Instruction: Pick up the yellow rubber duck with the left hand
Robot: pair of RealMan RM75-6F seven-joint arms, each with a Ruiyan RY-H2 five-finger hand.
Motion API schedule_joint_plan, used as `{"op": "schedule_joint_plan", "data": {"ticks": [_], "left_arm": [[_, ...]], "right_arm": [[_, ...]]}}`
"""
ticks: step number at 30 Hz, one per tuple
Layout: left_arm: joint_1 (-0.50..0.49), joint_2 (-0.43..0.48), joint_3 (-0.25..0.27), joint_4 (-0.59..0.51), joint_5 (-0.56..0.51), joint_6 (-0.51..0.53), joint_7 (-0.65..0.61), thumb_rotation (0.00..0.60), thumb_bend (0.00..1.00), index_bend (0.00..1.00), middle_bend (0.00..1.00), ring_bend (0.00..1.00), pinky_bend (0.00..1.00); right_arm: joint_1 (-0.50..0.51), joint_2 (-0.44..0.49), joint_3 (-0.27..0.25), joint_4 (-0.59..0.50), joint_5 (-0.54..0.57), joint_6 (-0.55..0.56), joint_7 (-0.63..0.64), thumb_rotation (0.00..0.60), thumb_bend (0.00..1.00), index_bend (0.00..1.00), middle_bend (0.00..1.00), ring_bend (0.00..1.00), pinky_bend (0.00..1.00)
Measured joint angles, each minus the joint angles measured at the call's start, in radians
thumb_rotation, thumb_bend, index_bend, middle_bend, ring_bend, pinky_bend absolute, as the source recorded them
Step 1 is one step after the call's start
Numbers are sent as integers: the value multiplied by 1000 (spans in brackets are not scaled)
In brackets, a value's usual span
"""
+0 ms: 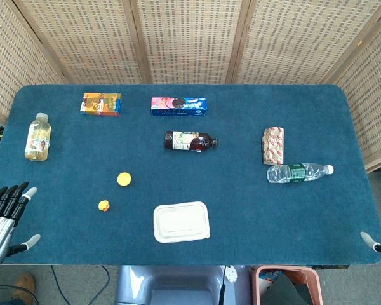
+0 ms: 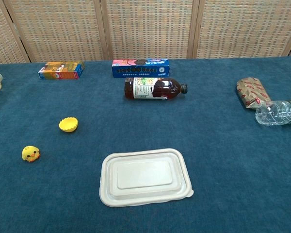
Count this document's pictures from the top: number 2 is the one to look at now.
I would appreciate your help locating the dark tea bottle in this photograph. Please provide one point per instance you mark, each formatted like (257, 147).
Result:
(148, 88)

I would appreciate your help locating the round yellow egg-shell cup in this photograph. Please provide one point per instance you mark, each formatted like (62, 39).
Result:
(68, 125)

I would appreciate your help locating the clear water bottle green label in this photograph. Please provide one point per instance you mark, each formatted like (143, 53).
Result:
(276, 112)

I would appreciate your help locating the blue cookie box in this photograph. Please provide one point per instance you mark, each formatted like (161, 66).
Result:
(140, 70)

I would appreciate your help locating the white lidded lunch box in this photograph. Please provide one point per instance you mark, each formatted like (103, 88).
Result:
(145, 178)

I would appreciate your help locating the woven wicker folding screen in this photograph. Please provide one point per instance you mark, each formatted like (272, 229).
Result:
(145, 29)

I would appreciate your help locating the yellow toy duck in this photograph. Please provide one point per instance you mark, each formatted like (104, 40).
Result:
(30, 154)

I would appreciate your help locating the blue table cloth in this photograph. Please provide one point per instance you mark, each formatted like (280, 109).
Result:
(208, 150)

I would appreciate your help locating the orange snack box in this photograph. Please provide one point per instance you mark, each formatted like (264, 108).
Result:
(61, 70)

